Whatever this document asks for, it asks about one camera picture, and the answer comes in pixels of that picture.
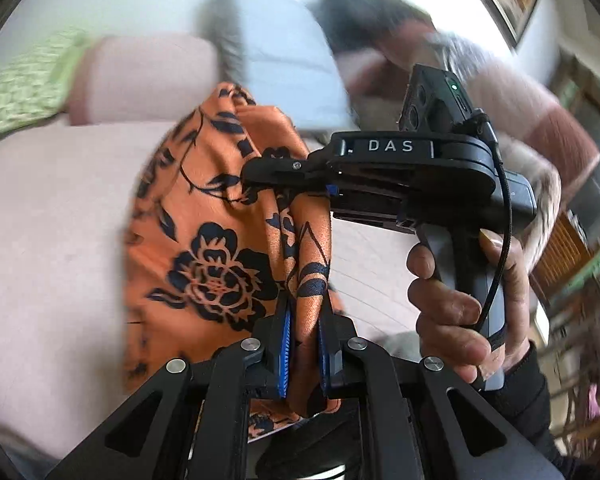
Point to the black and white patterned cloth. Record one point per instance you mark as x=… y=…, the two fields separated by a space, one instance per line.
x=457 y=52

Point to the person's right forearm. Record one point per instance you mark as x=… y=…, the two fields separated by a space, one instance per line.
x=530 y=410

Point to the orange floral long-sleeved top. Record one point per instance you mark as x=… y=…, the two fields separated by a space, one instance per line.
x=205 y=240

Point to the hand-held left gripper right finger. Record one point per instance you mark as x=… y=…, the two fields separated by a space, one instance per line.
x=324 y=355

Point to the dark fur-trimmed jacket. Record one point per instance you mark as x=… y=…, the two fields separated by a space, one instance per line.
x=360 y=15

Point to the person's right hand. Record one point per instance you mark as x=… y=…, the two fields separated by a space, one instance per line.
x=445 y=305

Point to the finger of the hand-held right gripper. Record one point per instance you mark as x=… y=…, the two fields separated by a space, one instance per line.
x=280 y=172

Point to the pink bolster with brown bands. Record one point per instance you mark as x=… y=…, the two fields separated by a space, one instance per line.
x=145 y=80
x=530 y=105

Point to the green patterned pillow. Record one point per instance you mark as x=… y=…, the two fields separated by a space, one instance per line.
x=25 y=90

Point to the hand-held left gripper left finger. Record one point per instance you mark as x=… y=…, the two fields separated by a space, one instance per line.
x=282 y=355

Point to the grey and white pillow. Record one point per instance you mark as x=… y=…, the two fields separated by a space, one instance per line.
x=280 y=50

